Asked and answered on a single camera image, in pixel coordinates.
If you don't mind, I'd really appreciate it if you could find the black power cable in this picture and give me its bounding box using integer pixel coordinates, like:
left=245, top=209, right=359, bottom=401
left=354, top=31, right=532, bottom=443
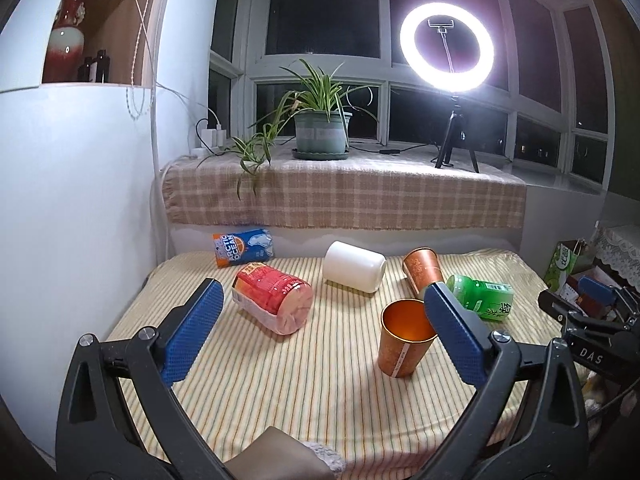
left=349, top=141, right=444, bottom=156

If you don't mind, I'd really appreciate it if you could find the striped yellow tablecloth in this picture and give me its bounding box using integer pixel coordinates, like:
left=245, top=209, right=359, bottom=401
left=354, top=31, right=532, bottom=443
left=102, top=249, right=591, bottom=467

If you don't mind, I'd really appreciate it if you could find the green drink bottle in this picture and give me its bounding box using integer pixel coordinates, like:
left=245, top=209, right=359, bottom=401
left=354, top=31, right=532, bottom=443
left=445, top=274, right=516, bottom=322

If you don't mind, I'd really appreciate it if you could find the ring light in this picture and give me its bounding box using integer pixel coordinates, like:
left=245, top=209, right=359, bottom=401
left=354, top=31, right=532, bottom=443
left=398, top=2, right=496, bottom=94

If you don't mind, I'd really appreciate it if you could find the blue drink can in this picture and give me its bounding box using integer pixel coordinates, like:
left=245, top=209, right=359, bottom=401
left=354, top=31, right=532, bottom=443
left=211, top=228, right=276, bottom=267

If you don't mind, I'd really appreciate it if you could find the plain copper cup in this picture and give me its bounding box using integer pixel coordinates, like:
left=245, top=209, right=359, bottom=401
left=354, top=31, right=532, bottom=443
left=402, top=246, right=447, bottom=300

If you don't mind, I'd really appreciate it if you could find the red instant noodle cup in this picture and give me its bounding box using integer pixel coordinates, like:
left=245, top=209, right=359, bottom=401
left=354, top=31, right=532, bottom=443
left=231, top=261, right=314, bottom=336

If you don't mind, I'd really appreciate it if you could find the green plant saucer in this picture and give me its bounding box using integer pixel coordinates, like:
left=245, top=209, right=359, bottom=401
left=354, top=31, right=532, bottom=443
left=291, top=146, right=350, bottom=161

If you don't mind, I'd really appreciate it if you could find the grey-brown cushion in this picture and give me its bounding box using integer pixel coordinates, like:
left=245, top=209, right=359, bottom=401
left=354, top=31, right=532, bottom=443
left=224, top=425, right=347, bottom=480

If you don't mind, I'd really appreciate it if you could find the green paper box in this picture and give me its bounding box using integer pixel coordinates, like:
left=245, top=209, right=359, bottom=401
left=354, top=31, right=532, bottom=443
left=544, top=241, right=585, bottom=295

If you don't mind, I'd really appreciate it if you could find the white charger plug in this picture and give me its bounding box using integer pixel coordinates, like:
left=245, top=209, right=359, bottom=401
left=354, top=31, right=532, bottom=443
left=200, top=121, right=229, bottom=149

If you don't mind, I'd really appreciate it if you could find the white hanging cable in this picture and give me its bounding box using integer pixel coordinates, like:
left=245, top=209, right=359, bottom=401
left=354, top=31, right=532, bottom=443
left=115, top=0, right=168, bottom=122

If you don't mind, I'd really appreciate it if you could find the white lace cloth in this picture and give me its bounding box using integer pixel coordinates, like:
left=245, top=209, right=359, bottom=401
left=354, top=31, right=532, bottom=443
left=594, top=224, right=640, bottom=287

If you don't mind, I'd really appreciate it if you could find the potted spider plant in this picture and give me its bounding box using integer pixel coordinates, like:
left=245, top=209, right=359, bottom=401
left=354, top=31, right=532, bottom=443
left=197, top=57, right=387, bottom=197

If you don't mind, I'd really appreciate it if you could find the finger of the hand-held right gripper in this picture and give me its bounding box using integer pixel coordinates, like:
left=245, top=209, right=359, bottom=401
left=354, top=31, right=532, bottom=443
left=537, top=275, right=632, bottom=333

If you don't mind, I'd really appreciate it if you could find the checkered beige cloth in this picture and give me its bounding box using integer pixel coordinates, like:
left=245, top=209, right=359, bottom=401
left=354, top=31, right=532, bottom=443
left=160, top=152, right=529, bottom=232

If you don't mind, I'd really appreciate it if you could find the red and white vase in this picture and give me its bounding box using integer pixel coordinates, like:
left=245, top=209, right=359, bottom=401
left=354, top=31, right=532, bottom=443
left=42, top=0, right=90, bottom=84

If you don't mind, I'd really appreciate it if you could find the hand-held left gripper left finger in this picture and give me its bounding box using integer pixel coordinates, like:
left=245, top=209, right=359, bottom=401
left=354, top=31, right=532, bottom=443
left=55, top=277, right=236, bottom=480

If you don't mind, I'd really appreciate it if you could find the black tripod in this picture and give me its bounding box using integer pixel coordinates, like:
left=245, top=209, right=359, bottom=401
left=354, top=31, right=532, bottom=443
left=434, top=92, right=481, bottom=174

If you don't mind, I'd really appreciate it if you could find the copper cup with white label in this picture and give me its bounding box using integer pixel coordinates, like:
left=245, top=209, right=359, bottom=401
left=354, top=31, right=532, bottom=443
left=377, top=298, right=439, bottom=379

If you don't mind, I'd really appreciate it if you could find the white window frame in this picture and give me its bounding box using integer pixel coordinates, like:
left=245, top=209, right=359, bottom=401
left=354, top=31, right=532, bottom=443
left=209, top=0, right=617, bottom=192

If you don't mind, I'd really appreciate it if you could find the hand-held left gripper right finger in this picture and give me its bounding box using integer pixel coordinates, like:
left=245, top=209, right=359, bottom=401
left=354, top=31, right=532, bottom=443
left=410, top=281, right=592, bottom=480

